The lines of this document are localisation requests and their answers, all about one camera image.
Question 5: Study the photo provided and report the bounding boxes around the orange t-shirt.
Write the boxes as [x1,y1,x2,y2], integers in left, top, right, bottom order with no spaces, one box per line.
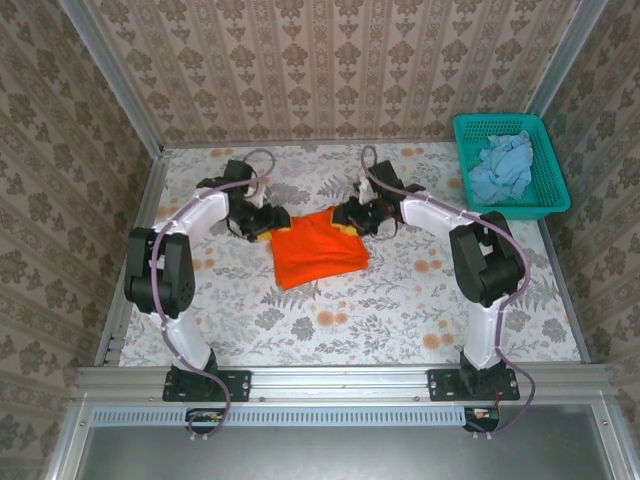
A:
[269,207,372,291]

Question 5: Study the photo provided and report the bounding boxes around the floral patterned table cover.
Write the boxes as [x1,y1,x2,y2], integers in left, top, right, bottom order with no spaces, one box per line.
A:
[119,142,584,367]

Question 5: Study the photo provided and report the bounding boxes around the light blue t-shirt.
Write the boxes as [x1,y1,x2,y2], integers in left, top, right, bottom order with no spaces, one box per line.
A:
[471,130,534,205]

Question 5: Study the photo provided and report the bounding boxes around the teal plastic basket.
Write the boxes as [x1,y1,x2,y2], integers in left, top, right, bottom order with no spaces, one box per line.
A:
[452,113,572,222]

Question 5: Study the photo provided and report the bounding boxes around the grey metal panel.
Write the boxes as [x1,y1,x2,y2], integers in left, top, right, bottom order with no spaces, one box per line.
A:
[74,427,621,480]

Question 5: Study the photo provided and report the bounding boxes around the aluminium side rail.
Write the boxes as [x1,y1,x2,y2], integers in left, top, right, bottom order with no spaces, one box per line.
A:
[93,148,171,369]
[537,219,594,365]

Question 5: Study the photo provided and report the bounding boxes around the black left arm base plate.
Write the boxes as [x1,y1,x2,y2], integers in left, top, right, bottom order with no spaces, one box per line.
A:
[162,368,252,403]

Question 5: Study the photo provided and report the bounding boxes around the aluminium mounting rail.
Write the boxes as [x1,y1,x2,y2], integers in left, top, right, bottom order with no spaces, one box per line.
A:
[74,364,614,401]

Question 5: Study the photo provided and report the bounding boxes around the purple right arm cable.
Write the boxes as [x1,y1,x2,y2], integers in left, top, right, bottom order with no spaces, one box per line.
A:
[360,144,537,441]

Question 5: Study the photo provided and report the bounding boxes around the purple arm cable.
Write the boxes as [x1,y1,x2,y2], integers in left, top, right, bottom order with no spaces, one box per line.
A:
[360,144,537,441]
[152,147,277,444]

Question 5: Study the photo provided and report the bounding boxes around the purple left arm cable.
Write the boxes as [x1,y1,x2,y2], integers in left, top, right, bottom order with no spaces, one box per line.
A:
[152,147,277,444]

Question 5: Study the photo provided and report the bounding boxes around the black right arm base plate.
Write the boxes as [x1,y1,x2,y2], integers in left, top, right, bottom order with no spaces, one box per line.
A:
[427,368,521,403]

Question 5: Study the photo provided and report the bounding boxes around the grey slotted cable duct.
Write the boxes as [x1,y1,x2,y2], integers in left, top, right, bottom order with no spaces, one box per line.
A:
[92,405,501,429]

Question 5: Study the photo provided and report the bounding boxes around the aluminium frame post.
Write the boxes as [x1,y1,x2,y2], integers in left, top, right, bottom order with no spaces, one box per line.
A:
[57,0,166,156]
[527,0,609,117]

